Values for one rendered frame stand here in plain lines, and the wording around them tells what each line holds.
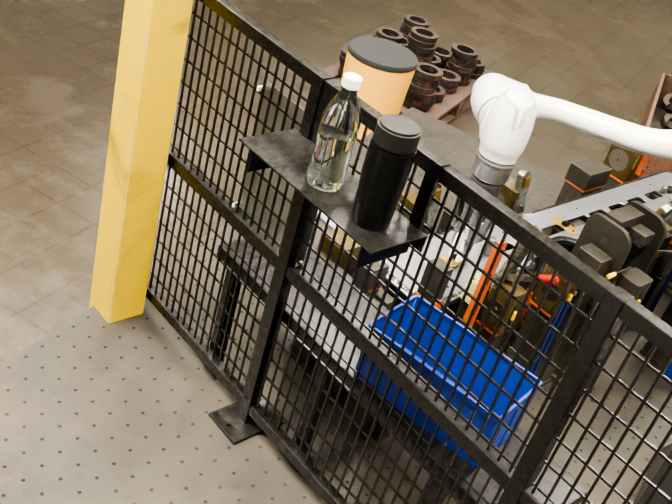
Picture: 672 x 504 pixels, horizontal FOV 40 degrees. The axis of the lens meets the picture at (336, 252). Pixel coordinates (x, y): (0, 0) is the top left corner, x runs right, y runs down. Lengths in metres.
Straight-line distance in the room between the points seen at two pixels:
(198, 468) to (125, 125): 0.74
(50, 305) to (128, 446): 1.47
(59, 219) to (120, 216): 1.75
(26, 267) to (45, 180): 0.61
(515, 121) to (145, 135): 0.80
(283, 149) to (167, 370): 0.76
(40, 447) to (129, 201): 0.56
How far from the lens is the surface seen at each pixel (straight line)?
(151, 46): 1.91
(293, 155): 1.62
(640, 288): 2.36
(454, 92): 5.52
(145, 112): 1.98
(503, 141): 2.06
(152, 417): 2.09
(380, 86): 4.47
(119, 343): 2.25
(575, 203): 2.78
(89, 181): 4.12
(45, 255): 3.66
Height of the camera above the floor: 2.20
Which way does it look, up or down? 34 degrees down
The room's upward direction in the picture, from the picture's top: 17 degrees clockwise
